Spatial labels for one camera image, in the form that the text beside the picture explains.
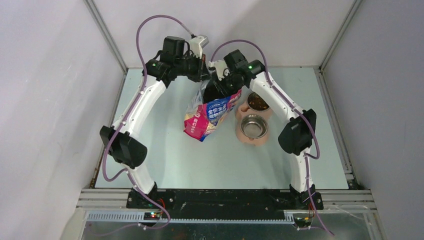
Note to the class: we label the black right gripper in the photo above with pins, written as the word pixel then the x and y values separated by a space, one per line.
pixel 220 85

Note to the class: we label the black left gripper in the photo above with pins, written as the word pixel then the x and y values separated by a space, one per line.
pixel 202 73

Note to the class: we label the pet food bag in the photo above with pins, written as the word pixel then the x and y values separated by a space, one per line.
pixel 205 112

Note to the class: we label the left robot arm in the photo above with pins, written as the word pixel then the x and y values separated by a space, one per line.
pixel 177 57

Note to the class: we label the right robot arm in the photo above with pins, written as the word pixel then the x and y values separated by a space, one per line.
pixel 299 132

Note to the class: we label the pink double bowl stand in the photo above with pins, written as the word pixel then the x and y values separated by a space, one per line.
pixel 253 104

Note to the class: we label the brown kibble in bowls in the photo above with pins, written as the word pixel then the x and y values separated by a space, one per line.
pixel 258 102

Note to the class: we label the near steel bowl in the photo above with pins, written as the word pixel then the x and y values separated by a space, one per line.
pixel 253 126

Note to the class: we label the steel bowl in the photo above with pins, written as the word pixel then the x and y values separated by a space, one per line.
pixel 258 101
pixel 253 126

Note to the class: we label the far steel bowl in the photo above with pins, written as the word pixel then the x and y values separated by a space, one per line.
pixel 258 101

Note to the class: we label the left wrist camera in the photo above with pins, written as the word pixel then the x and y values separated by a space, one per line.
pixel 197 43

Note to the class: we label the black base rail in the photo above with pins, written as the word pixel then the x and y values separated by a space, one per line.
pixel 234 204

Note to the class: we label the aluminium frame front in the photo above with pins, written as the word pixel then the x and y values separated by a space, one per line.
pixel 126 205

